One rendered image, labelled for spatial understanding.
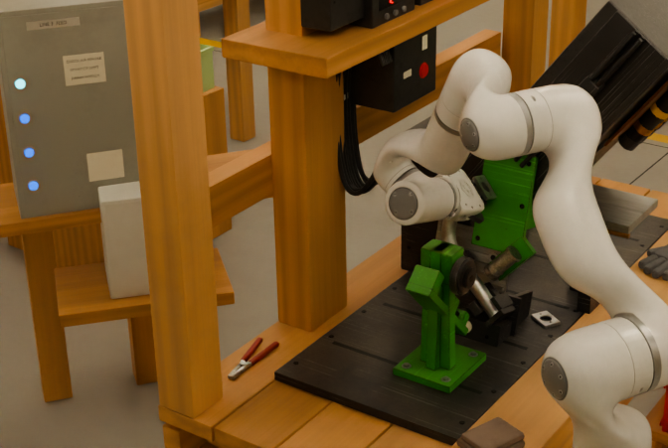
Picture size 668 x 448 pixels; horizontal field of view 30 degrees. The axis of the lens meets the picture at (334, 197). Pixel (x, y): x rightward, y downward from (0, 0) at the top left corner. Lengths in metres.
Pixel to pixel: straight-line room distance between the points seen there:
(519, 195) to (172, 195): 0.75
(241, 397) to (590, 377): 0.87
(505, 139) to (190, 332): 0.76
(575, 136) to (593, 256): 0.19
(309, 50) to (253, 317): 2.31
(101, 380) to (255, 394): 1.79
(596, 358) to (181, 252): 0.80
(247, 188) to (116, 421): 1.66
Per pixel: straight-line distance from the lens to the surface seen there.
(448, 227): 2.62
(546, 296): 2.81
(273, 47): 2.36
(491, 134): 1.90
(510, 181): 2.58
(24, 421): 4.11
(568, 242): 1.90
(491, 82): 1.98
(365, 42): 2.39
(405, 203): 2.30
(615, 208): 2.70
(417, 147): 2.24
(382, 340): 2.62
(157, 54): 2.13
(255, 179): 2.54
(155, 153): 2.21
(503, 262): 2.57
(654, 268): 2.93
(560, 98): 1.96
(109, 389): 4.20
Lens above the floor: 2.25
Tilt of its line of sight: 24 degrees down
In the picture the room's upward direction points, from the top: 1 degrees counter-clockwise
